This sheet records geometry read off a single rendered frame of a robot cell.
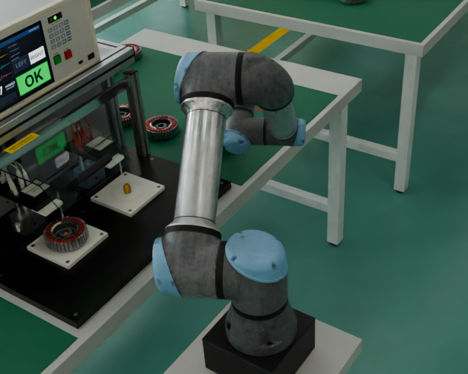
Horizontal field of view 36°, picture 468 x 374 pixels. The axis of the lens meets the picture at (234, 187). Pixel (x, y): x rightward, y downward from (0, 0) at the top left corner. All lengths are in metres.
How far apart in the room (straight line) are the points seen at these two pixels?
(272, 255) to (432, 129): 2.53
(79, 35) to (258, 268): 0.90
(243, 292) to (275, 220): 1.78
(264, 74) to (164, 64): 1.32
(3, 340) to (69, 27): 0.80
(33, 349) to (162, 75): 1.34
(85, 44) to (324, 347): 1.00
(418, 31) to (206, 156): 1.70
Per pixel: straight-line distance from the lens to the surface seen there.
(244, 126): 1.92
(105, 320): 1.74
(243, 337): 1.48
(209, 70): 1.54
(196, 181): 1.46
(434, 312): 2.79
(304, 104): 2.48
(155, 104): 2.55
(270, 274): 1.37
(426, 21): 3.12
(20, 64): 1.85
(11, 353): 1.74
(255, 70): 1.53
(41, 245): 1.95
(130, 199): 2.04
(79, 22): 1.96
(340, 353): 1.62
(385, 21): 3.11
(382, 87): 4.18
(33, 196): 1.88
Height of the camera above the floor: 1.97
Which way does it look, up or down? 36 degrees down
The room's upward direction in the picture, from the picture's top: 4 degrees counter-clockwise
